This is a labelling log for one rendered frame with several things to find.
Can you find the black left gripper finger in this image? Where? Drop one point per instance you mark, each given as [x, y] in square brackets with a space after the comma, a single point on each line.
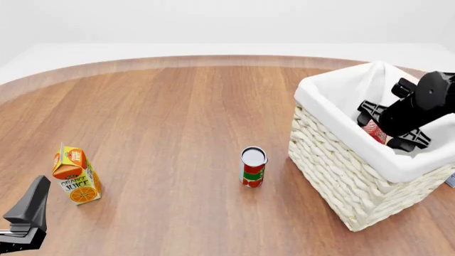
[33, 205]

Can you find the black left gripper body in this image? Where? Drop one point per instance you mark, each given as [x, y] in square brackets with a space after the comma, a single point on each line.
[25, 240]

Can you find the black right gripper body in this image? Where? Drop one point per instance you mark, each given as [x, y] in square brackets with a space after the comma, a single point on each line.
[373, 110]

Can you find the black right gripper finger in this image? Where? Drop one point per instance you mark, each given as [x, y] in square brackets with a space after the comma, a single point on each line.
[364, 120]
[400, 144]

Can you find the red and white milk carton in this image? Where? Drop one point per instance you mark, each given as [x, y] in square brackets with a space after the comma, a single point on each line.
[376, 132]

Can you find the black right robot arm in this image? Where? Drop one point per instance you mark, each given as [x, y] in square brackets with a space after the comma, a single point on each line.
[432, 92]

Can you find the white cloth basket liner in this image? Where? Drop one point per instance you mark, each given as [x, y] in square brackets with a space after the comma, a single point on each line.
[341, 90]

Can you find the white wicker basket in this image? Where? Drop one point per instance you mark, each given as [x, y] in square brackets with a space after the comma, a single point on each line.
[334, 170]

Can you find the orange juice carton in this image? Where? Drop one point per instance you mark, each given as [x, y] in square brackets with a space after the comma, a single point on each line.
[76, 178]

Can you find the small blue grey box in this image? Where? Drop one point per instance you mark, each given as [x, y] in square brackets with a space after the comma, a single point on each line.
[451, 180]

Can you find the red and green tin can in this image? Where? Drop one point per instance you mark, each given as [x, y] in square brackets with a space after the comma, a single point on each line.
[253, 170]

